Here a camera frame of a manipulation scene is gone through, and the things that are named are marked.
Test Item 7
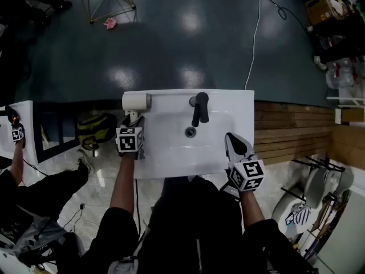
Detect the person's right forearm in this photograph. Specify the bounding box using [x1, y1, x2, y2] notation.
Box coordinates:
[239, 190, 266, 229]

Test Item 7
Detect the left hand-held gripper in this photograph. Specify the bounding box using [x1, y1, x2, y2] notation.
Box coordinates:
[115, 114, 146, 162]

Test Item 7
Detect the person's black clothing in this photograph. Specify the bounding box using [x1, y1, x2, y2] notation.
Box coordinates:
[55, 175, 318, 274]

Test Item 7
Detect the beige hair dryer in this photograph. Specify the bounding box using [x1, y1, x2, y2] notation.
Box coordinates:
[121, 92, 152, 162]

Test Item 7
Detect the wooden slatted platform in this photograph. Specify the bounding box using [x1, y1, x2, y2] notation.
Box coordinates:
[253, 101, 338, 166]

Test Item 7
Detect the yellow and black backpack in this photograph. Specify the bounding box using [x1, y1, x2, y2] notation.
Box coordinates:
[76, 112, 118, 157]

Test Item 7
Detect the brown cardboard box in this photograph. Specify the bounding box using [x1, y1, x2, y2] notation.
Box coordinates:
[303, 0, 349, 26]

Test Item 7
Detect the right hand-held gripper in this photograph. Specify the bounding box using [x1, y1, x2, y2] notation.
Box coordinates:
[219, 132, 266, 198]

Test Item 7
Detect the black metal frame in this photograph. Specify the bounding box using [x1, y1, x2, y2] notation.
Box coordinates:
[33, 101, 81, 164]

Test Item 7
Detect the person's left forearm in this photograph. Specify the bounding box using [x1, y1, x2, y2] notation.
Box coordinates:
[109, 152, 137, 215]

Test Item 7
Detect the black power cable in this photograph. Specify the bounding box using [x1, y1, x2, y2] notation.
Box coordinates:
[266, 0, 311, 31]

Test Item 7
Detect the long white cable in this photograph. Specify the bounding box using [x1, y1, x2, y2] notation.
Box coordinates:
[244, 0, 265, 91]

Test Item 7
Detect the thin black floor cable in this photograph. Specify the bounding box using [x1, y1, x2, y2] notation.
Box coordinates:
[61, 203, 86, 231]

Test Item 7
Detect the black faucet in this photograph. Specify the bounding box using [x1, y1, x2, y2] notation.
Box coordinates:
[189, 91, 210, 128]

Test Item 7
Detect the striped black white cloth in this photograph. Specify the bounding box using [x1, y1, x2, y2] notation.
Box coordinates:
[285, 201, 312, 225]

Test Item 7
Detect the grey round-back chair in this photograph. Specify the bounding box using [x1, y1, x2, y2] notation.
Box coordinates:
[281, 157, 355, 211]

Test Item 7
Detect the white sink basin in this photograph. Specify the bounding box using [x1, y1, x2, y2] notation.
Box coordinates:
[122, 89, 256, 180]

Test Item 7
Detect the clear water bottles pack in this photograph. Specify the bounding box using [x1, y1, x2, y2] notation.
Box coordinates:
[325, 57, 360, 90]

